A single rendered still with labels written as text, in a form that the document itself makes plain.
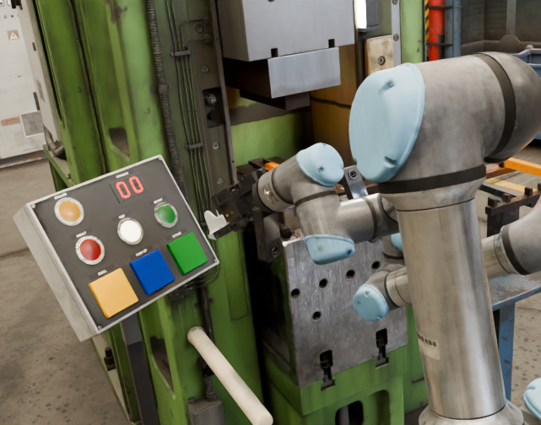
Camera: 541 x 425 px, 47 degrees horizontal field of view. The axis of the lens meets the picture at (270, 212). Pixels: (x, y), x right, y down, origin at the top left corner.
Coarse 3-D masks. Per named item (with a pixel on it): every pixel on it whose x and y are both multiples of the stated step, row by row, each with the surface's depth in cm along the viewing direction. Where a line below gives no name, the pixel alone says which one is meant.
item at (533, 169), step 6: (510, 162) 180; (516, 162) 178; (522, 162) 178; (528, 162) 177; (510, 168) 181; (516, 168) 179; (522, 168) 177; (528, 168) 175; (534, 168) 173; (540, 168) 172; (534, 174) 173; (540, 174) 171
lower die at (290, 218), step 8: (256, 160) 199; (272, 160) 200; (280, 160) 199; (240, 168) 197; (248, 168) 196; (256, 168) 195; (264, 168) 191; (240, 176) 192; (288, 208) 162; (280, 216) 164; (288, 216) 163; (296, 216) 164; (288, 224) 164; (296, 224) 165
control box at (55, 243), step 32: (160, 160) 139; (64, 192) 122; (96, 192) 126; (160, 192) 136; (32, 224) 117; (64, 224) 119; (96, 224) 124; (160, 224) 133; (192, 224) 139; (64, 256) 117; (128, 256) 126; (64, 288) 118; (160, 288) 128; (96, 320) 117
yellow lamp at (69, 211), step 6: (60, 204) 120; (66, 204) 121; (72, 204) 121; (60, 210) 119; (66, 210) 120; (72, 210) 121; (78, 210) 122; (66, 216) 120; (72, 216) 120; (78, 216) 121
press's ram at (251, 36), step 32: (224, 0) 150; (256, 0) 143; (288, 0) 146; (320, 0) 150; (352, 0) 154; (224, 32) 155; (256, 32) 145; (288, 32) 148; (320, 32) 152; (352, 32) 156
